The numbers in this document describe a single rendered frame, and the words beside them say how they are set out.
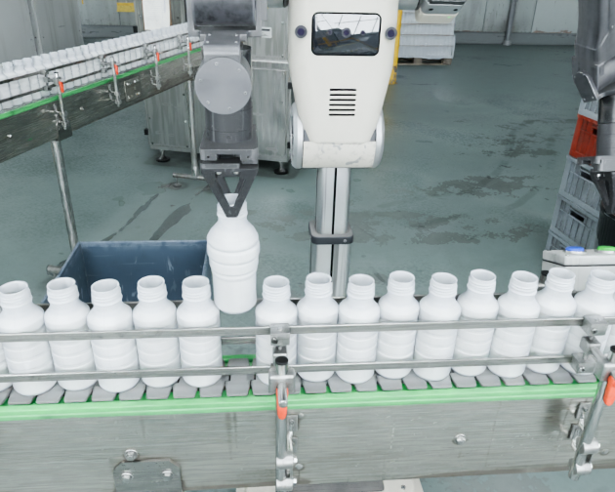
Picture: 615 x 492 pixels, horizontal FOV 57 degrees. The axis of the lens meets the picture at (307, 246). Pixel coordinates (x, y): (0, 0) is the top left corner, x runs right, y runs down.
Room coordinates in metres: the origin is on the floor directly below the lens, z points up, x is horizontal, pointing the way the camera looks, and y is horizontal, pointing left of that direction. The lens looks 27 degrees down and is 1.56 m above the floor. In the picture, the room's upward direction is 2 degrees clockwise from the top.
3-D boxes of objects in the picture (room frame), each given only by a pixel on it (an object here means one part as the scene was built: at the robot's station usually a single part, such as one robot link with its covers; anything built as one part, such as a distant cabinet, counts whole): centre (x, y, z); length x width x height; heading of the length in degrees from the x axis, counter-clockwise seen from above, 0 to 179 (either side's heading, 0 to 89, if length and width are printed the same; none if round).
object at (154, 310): (0.66, 0.21, 1.08); 0.06 x 0.06 x 0.17
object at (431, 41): (10.49, -1.73, 0.50); 1.24 x 1.03 x 1.00; 98
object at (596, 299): (0.72, -0.43, 1.08); 0.06 x 0.06 x 0.17
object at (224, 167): (0.66, 0.10, 1.32); 0.07 x 0.07 x 0.09; 6
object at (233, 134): (0.67, 0.10, 1.39); 0.10 x 0.07 x 0.07; 6
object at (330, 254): (1.34, -0.06, 0.74); 0.11 x 0.11 x 0.40; 6
